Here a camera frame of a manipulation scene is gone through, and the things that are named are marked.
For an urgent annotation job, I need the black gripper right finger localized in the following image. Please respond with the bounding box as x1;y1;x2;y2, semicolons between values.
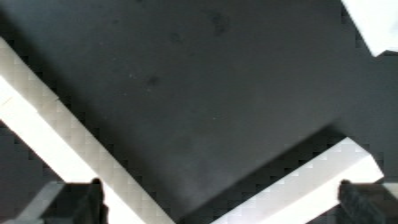
338;180;398;224

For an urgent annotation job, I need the white drawer cabinet frame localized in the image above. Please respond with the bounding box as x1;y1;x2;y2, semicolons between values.
342;0;398;56

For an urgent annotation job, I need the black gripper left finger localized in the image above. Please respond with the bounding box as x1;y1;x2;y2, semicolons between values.
17;177;111;224

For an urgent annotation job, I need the white front fence rail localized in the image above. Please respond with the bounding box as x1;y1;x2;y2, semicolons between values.
0;38;175;224

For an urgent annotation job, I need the white right fence rail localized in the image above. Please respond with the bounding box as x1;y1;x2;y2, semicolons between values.
212;138;385;224

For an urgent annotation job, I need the white fence rail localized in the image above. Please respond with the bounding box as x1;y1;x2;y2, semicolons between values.
0;38;175;224
212;138;385;224

